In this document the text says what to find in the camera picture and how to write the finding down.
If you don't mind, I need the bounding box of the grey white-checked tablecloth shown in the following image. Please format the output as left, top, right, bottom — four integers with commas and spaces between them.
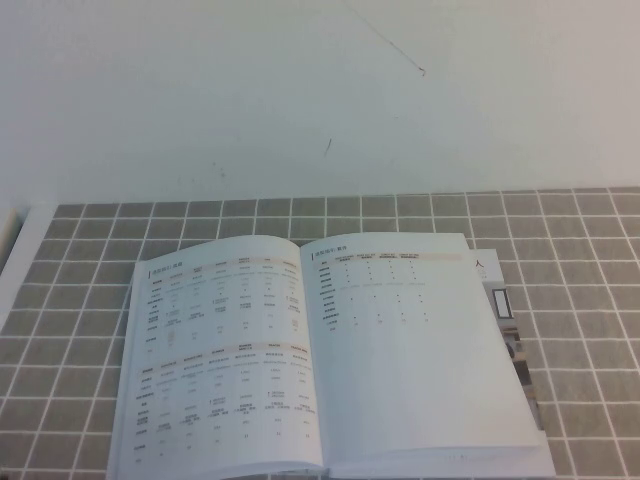
0, 187, 640, 480

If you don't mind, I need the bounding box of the white product catalogue book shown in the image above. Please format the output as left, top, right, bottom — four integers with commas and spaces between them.
107, 232, 556, 480

